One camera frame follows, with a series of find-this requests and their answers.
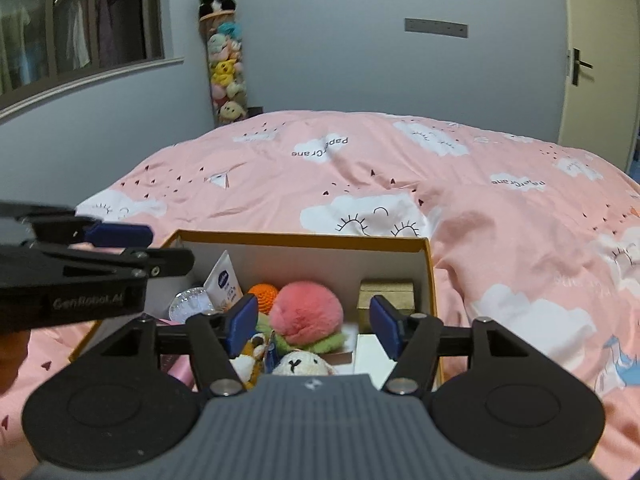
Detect grey wall hook rail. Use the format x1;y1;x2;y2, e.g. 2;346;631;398
404;17;470;40

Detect brown and white fox plush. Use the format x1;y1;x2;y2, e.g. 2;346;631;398
231;334;268;390

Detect white tube with blue label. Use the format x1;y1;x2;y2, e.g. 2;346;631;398
202;250;245;317

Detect cream door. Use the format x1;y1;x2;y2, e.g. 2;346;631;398
556;0;640;172

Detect clear round ornament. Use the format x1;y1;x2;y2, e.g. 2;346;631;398
168;286;215;322

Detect column of plush toys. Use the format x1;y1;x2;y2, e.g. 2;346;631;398
198;0;247;126

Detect orange crochet ball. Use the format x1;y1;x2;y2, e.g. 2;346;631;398
247;283;280;317

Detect pink fluffy plush toy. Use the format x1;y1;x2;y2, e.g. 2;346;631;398
257;282;347;359

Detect black door handle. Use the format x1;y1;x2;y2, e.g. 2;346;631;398
567;48;595;86

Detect white box with gold rim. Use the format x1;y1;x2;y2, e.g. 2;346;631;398
67;229;442;392

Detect pink cloud-print blanket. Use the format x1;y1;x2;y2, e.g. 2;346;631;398
0;109;640;480

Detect window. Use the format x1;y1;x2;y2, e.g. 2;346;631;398
0;0;182;127

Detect white crochet bunny toy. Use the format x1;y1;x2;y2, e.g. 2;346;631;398
272;350;337;377

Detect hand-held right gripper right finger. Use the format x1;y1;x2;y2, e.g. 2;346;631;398
369;294;530;395

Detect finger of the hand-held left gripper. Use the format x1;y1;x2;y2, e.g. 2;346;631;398
0;201;154;250
0;244;196;292

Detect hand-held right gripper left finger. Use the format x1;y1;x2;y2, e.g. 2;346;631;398
100;294;260;395

